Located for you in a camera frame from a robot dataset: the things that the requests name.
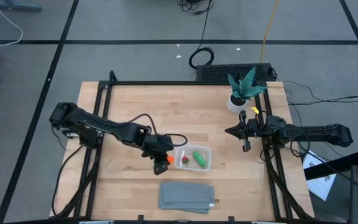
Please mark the clear plastic tupperware container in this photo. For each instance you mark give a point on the clear plastic tupperware container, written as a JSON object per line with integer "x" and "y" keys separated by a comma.
{"x": 208, "y": 149}

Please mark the grey table foot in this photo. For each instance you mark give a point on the grey table foot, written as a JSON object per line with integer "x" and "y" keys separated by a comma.
{"x": 14, "y": 5}

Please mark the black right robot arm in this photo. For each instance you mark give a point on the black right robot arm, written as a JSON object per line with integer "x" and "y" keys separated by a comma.
{"x": 315, "y": 130}

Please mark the green toy pea pod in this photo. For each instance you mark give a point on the green toy pea pod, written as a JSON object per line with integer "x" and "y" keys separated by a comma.
{"x": 199, "y": 159}

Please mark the grey folded cloth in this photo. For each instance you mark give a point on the grey folded cloth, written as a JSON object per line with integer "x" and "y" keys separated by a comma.
{"x": 185, "y": 197}

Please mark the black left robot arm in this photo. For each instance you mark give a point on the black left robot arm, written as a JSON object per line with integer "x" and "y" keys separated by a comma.
{"x": 104, "y": 126}

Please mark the white paper sheet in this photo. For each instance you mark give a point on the white paper sheet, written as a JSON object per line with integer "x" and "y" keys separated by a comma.
{"x": 320, "y": 183}

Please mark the black table frame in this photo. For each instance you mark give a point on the black table frame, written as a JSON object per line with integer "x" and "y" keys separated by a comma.
{"x": 102, "y": 102}

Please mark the small yellow tag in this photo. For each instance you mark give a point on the small yellow tag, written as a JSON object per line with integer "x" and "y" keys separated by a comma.
{"x": 255, "y": 110}

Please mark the snake plant in white pot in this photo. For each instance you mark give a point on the snake plant in white pot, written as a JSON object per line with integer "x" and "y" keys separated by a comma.
{"x": 242, "y": 91}

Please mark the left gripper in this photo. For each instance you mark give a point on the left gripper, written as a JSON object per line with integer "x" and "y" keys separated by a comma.
{"x": 158, "y": 143}

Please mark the orange toy carrot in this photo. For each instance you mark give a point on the orange toy carrot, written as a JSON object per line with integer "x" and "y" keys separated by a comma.
{"x": 170, "y": 159}

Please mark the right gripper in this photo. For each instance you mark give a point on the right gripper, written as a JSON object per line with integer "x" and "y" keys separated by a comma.
{"x": 256, "y": 128}

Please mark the red toy strawberry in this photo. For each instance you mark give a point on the red toy strawberry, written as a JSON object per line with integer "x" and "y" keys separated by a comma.
{"x": 185, "y": 160}

